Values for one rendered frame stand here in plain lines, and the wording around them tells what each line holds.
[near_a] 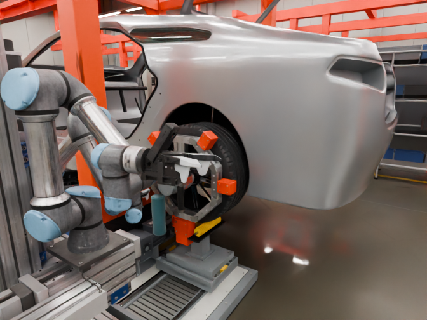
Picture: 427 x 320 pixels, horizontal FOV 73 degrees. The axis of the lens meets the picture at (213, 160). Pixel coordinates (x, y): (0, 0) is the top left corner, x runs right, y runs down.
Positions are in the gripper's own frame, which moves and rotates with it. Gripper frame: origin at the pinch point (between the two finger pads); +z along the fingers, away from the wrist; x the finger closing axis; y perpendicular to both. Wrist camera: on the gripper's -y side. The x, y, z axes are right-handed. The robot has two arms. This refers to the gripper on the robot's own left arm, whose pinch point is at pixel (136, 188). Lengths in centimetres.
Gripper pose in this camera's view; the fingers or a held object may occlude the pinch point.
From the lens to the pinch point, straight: 175.6
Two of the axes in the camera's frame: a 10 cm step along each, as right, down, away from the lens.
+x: 9.8, -0.5, 2.0
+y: 0.0, 9.7, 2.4
